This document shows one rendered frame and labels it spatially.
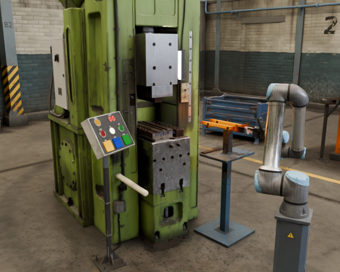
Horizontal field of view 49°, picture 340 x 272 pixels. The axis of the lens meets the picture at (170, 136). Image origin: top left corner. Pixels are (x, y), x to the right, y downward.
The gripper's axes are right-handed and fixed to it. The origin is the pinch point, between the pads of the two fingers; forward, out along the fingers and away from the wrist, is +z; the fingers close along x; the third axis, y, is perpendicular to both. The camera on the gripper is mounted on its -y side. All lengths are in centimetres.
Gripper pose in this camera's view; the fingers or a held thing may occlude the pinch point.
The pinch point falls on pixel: (246, 126)
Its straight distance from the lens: 310.1
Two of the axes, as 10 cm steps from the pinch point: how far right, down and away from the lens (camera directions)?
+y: 0.0, 9.7, 2.4
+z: -6.8, -1.8, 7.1
